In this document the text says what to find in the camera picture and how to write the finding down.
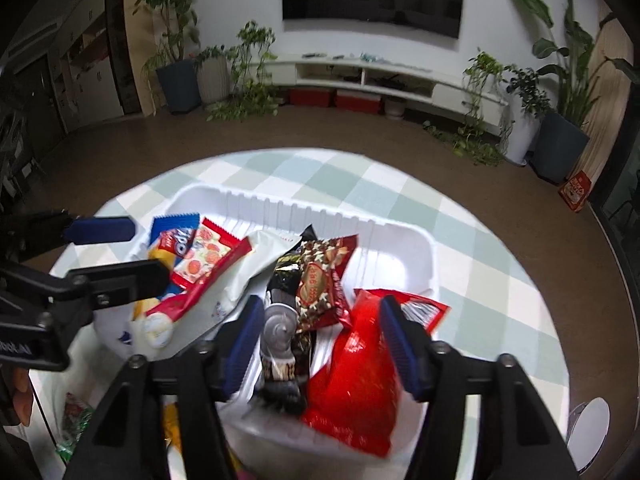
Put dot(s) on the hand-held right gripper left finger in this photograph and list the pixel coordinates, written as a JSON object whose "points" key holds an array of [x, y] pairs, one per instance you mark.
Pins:
{"points": [[245, 345]]}

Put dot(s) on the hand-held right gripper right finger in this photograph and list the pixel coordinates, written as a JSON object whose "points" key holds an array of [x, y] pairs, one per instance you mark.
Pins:
{"points": [[400, 345]]}

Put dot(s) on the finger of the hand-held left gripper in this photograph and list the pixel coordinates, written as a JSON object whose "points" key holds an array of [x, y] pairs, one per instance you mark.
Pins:
{"points": [[105, 230], [125, 280]]}

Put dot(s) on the large red snack bag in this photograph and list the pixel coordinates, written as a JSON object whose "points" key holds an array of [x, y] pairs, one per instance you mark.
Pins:
{"points": [[360, 385]]}

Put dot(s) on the blue and yellow cookie packet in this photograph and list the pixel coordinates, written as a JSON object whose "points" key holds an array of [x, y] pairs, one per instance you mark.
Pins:
{"points": [[170, 232]]}

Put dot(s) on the black and silver snack packet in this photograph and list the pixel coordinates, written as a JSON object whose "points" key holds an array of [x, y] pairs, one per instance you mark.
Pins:
{"points": [[285, 285]]}

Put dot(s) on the white and red snack packet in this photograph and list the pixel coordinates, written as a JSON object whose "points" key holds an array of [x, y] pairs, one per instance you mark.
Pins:
{"points": [[250, 265]]}

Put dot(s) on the red packet with white window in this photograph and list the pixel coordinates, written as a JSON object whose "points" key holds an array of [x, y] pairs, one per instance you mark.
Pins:
{"points": [[205, 255]]}

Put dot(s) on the white plastic tray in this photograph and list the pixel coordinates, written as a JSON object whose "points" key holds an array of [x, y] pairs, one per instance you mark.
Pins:
{"points": [[390, 250]]}

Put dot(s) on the brown chocolate snack packet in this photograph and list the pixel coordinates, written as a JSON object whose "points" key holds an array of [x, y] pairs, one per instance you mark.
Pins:
{"points": [[320, 280]]}

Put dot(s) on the person's left hand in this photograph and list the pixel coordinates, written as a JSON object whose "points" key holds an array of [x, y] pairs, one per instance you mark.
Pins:
{"points": [[22, 395]]}

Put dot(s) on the green snack packet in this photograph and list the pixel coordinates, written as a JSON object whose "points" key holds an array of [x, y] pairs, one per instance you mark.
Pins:
{"points": [[75, 420]]}

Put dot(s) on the green white checkered tablecloth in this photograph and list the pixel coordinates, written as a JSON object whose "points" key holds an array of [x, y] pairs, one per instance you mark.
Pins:
{"points": [[450, 220]]}

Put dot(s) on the tall leafy plant dark pot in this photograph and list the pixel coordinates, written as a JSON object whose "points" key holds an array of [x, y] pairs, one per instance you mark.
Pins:
{"points": [[179, 87]]}

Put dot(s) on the plant in white ribbed pot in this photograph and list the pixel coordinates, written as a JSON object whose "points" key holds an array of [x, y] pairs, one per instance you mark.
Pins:
{"points": [[214, 82]]}

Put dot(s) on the trailing vine plant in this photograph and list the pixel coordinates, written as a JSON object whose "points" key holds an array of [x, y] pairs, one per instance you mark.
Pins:
{"points": [[250, 95]]}

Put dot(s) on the grey cylindrical appliance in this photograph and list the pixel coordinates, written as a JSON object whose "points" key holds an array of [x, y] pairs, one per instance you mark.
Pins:
{"points": [[592, 430]]}

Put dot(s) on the red paper bag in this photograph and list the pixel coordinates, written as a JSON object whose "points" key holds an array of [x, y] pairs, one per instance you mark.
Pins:
{"points": [[575, 191]]}

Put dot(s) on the small white pot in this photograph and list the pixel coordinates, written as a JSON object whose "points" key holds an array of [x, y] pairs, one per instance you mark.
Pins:
{"points": [[395, 109]]}

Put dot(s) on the bushy plant in white pot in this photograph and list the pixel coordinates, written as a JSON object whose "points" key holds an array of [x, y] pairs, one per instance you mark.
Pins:
{"points": [[522, 135]]}

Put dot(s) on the red storage box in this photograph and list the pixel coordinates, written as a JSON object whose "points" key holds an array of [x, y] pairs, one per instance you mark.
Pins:
{"points": [[311, 97], [358, 102]]}

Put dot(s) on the large broadleaf plant dark pot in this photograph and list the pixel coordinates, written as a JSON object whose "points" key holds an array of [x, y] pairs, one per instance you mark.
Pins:
{"points": [[560, 150]]}

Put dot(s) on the white television cabinet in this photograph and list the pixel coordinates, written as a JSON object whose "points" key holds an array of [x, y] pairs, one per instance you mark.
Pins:
{"points": [[450, 92]]}

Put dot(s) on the glass sliding door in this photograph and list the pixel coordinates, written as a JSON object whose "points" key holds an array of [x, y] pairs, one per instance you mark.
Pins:
{"points": [[625, 200]]}

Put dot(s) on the dark remote control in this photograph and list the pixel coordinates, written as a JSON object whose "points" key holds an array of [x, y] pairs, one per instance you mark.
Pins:
{"points": [[314, 55]]}

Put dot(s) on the hanging vine plant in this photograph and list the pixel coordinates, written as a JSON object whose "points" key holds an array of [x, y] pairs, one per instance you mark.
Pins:
{"points": [[477, 75]]}

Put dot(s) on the small light blue item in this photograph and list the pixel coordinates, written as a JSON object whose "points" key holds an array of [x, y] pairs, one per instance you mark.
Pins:
{"points": [[370, 56]]}

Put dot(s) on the beige curtain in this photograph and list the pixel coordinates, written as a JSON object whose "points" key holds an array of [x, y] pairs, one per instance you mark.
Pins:
{"points": [[607, 110]]}

